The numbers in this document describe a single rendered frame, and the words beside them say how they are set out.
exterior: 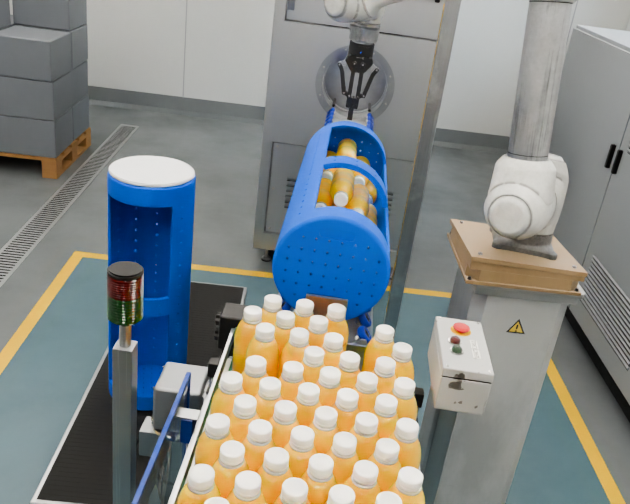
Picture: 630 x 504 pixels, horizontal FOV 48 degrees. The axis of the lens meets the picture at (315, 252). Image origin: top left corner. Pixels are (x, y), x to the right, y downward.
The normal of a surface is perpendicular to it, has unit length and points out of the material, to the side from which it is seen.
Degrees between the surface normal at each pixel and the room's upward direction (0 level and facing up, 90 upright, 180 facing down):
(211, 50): 90
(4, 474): 0
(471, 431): 90
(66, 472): 0
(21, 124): 90
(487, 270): 90
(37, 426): 0
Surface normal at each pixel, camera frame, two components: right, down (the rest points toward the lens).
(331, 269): -0.07, 0.42
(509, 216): -0.47, 0.35
